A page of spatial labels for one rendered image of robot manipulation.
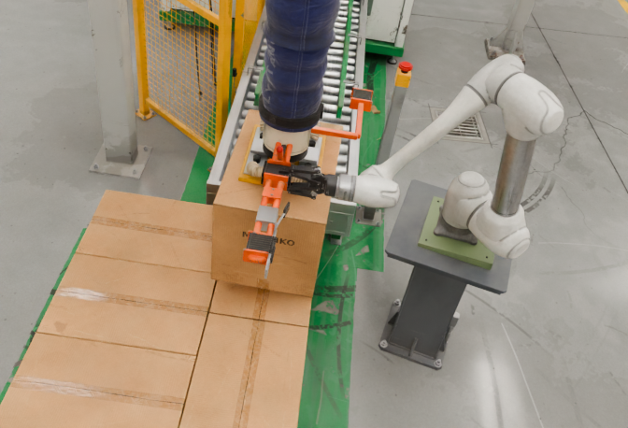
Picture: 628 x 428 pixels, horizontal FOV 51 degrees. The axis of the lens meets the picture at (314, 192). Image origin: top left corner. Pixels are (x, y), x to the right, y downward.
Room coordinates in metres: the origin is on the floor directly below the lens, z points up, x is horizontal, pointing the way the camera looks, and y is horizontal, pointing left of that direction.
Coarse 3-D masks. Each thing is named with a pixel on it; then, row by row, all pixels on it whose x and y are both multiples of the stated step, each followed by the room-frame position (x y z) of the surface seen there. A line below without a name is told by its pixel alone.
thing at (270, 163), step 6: (264, 162) 1.71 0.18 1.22; (270, 162) 1.72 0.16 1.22; (276, 162) 1.72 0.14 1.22; (282, 162) 1.72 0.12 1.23; (288, 162) 1.73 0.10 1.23; (264, 168) 1.68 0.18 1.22; (288, 168) 1.71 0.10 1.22; (264, 174) 1.65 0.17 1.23; (270, 174) 1.65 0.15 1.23; (264, 180) 1.65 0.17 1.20; (276, 180) 1.65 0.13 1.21; (282, 180) 1.65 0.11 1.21; (288, 180) 1.65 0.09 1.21; (276, 186) 1.65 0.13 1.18; (288, 186) 1.65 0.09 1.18
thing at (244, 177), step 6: (258, 126) 2.09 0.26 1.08; (252, 132) 2.05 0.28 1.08; (258, 132) 2.05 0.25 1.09; (252, 138) 2.01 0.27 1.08; (246, 156) 1.89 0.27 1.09; (252, 156) 1.89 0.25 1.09; (258, 156) 1.87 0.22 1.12; (264, 156) 1.90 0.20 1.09; (246, 162) 1.86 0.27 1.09; (258, 162) 1.85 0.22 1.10; (246, 168) 1.82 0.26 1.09; (240, 174) 1.78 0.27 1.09; (246, 174) 1.79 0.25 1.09; (240, 180) 1.77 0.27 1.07; (246, 180) 1.77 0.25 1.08; (252, 180) 1.77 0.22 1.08; (258, 180) 1.77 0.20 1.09
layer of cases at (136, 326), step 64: (128, 256) 1.78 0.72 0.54; (192, 256) 1.83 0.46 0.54; (64, 320) 1.42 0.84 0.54; (128, 320) 1.47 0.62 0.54; (192, 320) 1.51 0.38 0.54; (256, 320) 1.57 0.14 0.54; (64, 384) 1.16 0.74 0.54; (128, 384) 1.20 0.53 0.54; (192, 384) 1.24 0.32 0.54; (256, 384) 1.28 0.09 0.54
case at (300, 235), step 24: (240, 144) 1.98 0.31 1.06; (336, 144) 2.08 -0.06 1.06; (240, 168) 1.84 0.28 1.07; (240, 192) 1.71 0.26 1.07; (216, 216) 1.63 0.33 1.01; (240, 216) 1.63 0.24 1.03; (288, 216) 1.63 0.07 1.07; (312, 216) 1.65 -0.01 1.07; (216, 240) 1.63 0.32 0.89; (240, 240) 1.62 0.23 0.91; (288, 240) 1.62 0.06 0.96; (312, 240) 1.62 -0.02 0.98; (216, 264) 1.62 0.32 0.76; (240, 264) 1.62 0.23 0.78; (264, 264) 1.62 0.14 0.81; (288, 264) 1.62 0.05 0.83; (312, 264) 1.62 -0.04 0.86; (264, 288) 1.62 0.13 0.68; (288, 288) 1.62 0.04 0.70; (312, 288) 1.61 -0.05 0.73
